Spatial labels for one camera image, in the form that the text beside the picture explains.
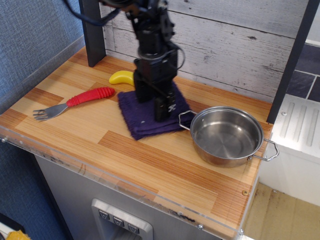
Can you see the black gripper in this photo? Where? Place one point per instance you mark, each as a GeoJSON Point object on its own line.
{"type": "Point", "coordinates": [153, 79]}

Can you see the purple rag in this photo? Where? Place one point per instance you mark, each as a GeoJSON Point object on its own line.
{"type": "Point", "coordinates": [140, 118]}

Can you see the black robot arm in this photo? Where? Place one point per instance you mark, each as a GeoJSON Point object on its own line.
{"type": "Point", "coordinates": [150, 21]}

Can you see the yellow toy banana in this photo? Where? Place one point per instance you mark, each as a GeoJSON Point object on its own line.
{"type": "Point", "coordinates": [122, 77]}

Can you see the silver steel pot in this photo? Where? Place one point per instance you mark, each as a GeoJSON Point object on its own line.
{"type": "Point", "coordinates": [225, 136]}

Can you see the clear acrylic edge guard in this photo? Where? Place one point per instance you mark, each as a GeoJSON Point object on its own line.
{"type": "Point", "coordinates": [160, 180]}

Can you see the grey dispenser button panel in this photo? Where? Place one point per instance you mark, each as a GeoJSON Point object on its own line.
{"type": "Point", "coordinates": [115, 224]}

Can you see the white ribbed sink drainboard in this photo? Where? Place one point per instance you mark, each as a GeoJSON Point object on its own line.
{"type": "Point", "coordinates": [297, 125]}

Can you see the yellow object bottom left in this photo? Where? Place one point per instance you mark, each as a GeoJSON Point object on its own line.
{"type": "Point", "coordinates": [17, 235]}

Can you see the red handled toy fork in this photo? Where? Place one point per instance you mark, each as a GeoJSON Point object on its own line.
{"type": "Point", "coordinates": [56, 110]}

